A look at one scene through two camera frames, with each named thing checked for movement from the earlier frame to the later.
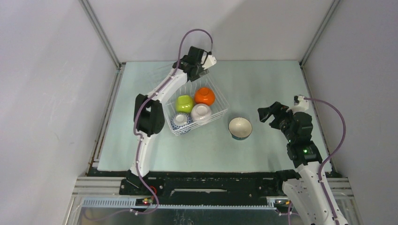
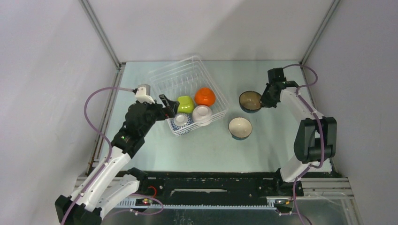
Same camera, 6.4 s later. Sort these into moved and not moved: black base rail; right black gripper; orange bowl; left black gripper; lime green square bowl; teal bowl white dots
Moved: right black gripper; left black gripper
Not moved: teal bowl white dots; lime green square bowl; orange bowl; black base rail
